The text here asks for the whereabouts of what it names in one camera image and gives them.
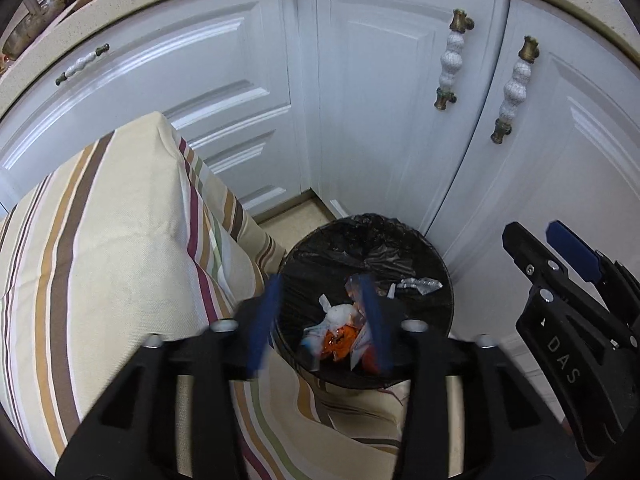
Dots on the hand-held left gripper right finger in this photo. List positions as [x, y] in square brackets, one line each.
[375, 320]

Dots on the white blue crumpled wrapper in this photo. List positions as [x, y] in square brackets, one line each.
[312, 345]

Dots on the metal wok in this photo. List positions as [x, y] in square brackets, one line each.
[45, 15]

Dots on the white crumpled tissue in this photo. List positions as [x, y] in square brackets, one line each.
[340, 314]

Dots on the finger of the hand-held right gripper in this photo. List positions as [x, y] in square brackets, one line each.
[575, 252]
[565, 340]

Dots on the black trash bin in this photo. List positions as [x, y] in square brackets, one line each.
[320, 255]

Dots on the striped beige tablecloth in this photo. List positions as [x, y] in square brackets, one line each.
[125, 235]

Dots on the white panelled cabinet front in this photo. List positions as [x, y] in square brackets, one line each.
[235, 170]

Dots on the orange wrapper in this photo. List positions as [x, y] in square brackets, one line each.
[337, 341]

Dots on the white packet with green print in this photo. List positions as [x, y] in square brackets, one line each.
[358, 347]

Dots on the silver wrapper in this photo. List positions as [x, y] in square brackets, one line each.
[420, 285]

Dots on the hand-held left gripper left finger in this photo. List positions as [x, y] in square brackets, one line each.
[262, 320]

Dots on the wide white cabinet drawer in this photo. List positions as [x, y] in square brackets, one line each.
[175, 60]

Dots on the red plastic bag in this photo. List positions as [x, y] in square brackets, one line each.
[369, 360]

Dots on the white cabinet door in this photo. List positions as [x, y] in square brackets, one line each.
[380, 110]
[575, 160]

